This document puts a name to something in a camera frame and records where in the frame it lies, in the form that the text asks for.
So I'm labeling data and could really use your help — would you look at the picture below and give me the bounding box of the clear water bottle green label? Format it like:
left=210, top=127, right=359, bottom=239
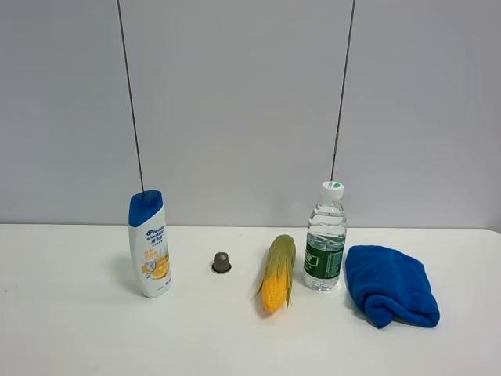
left=304, top=181, right=347, bottom=291

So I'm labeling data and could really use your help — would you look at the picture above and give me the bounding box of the brown coffee capsule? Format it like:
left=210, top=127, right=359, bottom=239
left=211, top=252, right=232, bottom=274

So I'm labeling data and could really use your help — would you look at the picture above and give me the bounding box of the yellow corn cob with husk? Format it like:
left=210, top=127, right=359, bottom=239
left=254, top=234, right=296, bottom=314

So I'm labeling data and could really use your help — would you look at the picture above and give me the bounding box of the white blue shampoo bottle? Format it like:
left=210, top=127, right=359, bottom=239
left=128, top=190, right=171, bottom=298

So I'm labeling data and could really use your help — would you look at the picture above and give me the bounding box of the blue folded towel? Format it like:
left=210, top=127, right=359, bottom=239
left=345, top=245, right=440, bottom=329

